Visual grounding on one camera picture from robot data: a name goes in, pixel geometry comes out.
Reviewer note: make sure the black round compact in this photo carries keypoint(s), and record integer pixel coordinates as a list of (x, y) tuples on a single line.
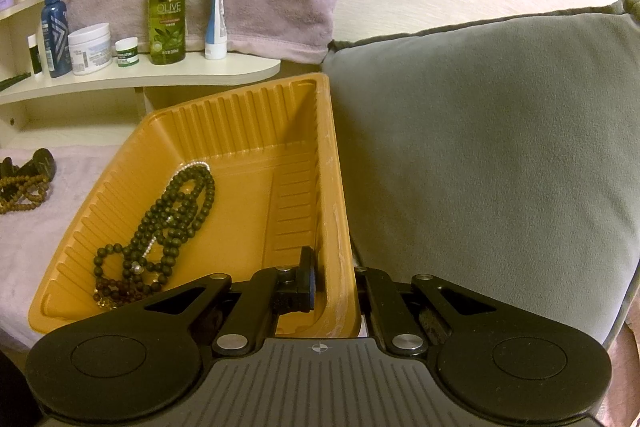
[(40, 163)]

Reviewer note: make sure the small green label jar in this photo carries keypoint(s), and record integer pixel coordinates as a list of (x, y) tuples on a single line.
[(126, 54)]

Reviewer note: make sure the white black lip balm stick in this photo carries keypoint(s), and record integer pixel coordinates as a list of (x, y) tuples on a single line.
[(35, 54)]

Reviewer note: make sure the blue white tube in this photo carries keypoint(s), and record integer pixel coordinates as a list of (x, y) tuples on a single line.
[(217, 7)]

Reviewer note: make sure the white cream jar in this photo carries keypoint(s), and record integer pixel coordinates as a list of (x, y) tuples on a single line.
[(91, 49)]

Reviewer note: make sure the cream shelf unit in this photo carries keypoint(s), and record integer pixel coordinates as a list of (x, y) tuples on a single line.
[(150, 74)]

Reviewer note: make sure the grey cushion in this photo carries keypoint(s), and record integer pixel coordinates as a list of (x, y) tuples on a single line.
[(475, 147)]

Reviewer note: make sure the blue spray bottle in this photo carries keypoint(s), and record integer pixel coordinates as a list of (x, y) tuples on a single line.
[(56, 37)]

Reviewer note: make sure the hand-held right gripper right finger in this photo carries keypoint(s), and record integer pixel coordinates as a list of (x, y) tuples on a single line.
[(367, 288)]

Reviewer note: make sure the orange plastic tray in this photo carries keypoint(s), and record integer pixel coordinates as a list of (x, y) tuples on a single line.
[(240, 177)]

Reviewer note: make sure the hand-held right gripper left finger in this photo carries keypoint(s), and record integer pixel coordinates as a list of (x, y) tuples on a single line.
[(309, 279)]

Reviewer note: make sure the lavender fleece table cloth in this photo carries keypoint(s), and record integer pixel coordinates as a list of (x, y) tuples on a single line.
[(45, 252)]

